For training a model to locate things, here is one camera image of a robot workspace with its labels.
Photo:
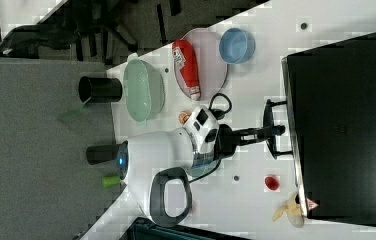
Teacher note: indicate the yellow peeled banana toy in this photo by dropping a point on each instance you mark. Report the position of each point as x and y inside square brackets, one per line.
[292, 209]

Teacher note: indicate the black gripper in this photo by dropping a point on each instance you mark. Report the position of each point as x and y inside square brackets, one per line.
[228, 140]

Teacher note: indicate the black cylinder container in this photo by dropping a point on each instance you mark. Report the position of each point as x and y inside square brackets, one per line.
[101, 153]
[100, 90]

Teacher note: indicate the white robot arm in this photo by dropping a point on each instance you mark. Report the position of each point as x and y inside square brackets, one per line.
[148, 163]

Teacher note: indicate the black cylinder container far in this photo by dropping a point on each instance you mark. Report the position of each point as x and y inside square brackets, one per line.
[100, 90]

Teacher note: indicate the green lime toy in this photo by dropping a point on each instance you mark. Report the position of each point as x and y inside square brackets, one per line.
[109, 181]

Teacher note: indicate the red ketchup bottle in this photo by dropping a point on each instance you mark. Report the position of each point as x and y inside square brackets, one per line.
[185, 59]

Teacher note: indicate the small red toy fruit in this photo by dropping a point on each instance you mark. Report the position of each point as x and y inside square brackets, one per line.
[272, 183]

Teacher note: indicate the blue cup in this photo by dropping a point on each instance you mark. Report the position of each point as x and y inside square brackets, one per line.
[236, 46]

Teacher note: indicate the grey oval plate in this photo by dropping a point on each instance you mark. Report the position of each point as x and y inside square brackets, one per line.
[212, 70]

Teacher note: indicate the green mug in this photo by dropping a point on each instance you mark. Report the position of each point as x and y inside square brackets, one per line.
[196, 172]

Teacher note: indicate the green perforated colander basket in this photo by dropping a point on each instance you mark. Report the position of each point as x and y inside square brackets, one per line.
[143, 88]

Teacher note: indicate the blue table frame rail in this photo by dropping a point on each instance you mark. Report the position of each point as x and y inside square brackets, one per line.
[144, 229]

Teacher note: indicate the orange slice toy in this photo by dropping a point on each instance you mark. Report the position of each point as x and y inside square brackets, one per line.
[184, 116]

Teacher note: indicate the black cylinder container near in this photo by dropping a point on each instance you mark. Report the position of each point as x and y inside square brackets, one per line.
[101, 153]

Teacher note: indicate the black office chair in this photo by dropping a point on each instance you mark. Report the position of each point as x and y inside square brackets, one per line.
[59, 23]

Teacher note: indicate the green spatula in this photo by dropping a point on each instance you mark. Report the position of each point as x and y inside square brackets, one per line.
[73, 113]

